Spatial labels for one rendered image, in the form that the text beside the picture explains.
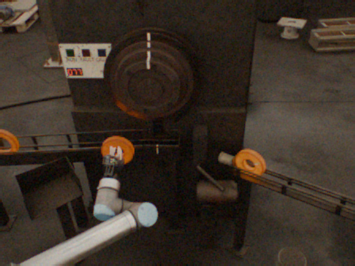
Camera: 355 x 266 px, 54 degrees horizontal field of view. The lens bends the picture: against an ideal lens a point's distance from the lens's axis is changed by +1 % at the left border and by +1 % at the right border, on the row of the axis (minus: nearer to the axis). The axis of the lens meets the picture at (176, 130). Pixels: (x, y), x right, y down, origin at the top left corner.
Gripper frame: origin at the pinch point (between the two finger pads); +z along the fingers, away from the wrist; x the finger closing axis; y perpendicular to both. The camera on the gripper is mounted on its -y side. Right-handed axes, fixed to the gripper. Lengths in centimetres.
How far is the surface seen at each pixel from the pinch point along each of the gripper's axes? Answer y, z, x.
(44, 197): -21.5, -16.8, 38.3
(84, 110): -5.8, 28.5, 23.5
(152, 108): 13.5, 14.2, -17.2
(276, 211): -90, 10, -96
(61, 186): -22.7, -9.7, 31.9
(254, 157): -7, 0, -67
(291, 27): -162, 317, -169
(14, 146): -23, 15, 65
